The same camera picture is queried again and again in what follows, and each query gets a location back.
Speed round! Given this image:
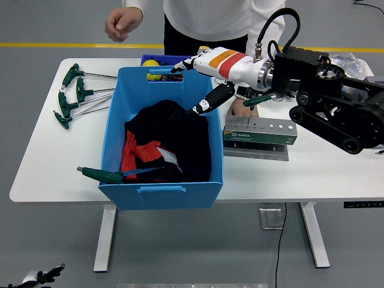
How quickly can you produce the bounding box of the black wrist watch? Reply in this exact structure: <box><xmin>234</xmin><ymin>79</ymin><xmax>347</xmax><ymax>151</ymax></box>
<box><xmin>236</xmin><ymin>86</ymin><xmax>259</xmax><ymax>98</ymax></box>

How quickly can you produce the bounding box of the black cable loop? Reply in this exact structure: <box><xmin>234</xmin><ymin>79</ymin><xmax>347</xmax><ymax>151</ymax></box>
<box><xmin>353</xmin><ymin>0</ymin><xmax>384</xmax><ymax>14</ymax></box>

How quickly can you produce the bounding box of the light blue plastic storage box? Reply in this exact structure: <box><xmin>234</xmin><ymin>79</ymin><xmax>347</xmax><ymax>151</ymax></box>
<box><xmin>98</xmin><ymin>64</ymin><xmax>224</xmax><ymax>211</ymax></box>

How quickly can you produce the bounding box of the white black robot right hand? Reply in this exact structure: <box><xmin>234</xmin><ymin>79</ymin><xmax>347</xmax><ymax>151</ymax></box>
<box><xmin>170</xmin><ymin>47</ymin><xmax>266</xmax><ymax>118</ymax></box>

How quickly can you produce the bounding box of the yellow ball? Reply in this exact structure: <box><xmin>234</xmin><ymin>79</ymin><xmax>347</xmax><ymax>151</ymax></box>
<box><xmin>142</xmin><ymin>59</ymin><xmax>164</xmax><ymax>82</ymax></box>

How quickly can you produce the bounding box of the dark blue plastic bin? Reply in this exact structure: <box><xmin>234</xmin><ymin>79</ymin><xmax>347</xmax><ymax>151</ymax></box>
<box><xmin>140</xmin><ymin>54</ymin><xmax>196</xmax><ymax>67</ymax></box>

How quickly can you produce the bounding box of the green grey hex key holder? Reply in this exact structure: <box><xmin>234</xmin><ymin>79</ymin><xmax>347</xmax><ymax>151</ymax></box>
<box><xmin>222</xmin><ymin>116</ymin><xmax>298</xmax><ymax>162</ymax></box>

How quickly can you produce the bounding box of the person's left hand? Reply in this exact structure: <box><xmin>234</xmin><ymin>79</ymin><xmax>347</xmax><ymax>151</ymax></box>
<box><xmin>227</xmin><ymin>97</ymin><xmax>260</xmax><ymax>118</ymax></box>

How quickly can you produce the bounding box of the person's right hand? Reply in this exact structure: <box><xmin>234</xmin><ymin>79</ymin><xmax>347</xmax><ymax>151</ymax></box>
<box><xmin>104</xmin><ymin>6</ymin><xmax>144</xmax><ymax>43</ymax></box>

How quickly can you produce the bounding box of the black and red clothing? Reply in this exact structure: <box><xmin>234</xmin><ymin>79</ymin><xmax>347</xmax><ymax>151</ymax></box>
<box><xmin>120</xmin><ymin>100</ymin><xmax>212</xmax><ymax>184</ymax></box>

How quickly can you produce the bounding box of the metal floor plate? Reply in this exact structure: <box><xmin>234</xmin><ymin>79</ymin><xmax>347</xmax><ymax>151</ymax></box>
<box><xmin>259</xmin><ymin>208</ymin><xmax>285</xmax><ymax>230</ymax></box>

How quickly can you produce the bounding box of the white table leg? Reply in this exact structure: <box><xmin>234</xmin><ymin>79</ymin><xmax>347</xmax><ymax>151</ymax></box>
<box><xmin>93</xmin><ymin>203</ymin><xmax>118</xmax><ymax>273</ymax></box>
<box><xmin>299</xmin><ymin>202</ymin><xmax>331</xmax><ymax>269</ymax></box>

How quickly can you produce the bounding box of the black floor cable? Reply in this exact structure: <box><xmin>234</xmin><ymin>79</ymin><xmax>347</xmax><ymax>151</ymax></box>
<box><xmin>274</xmin><ymin>202</ymin><xmax>288</xmax><ymax>288</ymax></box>

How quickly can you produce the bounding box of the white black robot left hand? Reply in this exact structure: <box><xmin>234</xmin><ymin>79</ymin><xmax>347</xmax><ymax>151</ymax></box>
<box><xmin>8</xmin><ymin>263</ymin><xmax>66</xmax><ymax>288</ymax></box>

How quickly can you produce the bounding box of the black table control panel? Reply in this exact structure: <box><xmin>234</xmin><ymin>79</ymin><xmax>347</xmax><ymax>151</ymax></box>
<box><xmin>343</xmin><ymin>200</ymin><xmax>384</xmax><ymax>208</ymax></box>

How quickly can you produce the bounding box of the person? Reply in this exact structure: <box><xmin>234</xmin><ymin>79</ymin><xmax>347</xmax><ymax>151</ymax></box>
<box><xmin>104</xmin><ymin>0</ymin><xmax>286</xmax><ymax>118</ymax></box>

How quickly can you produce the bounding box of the large green T-handle hex key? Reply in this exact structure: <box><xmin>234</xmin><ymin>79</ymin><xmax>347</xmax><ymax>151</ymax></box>
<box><xmin>76</xmin><ymin>166</ymin><xmax>166</xmax><ymax>185</ymax></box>

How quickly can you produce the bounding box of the clear plastic parts bag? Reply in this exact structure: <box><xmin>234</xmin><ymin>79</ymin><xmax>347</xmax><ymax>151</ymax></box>
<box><xmin>328</xmin><ymin>53</ymin><xmax>376</xmax><ymax>82</ymax></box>

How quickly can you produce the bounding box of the small green T-handle hex key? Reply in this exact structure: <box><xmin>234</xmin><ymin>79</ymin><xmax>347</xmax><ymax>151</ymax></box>
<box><xmin>242</xmin><ymin>94</ymin><xmax>277</xmax><ymax>124</ymax></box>

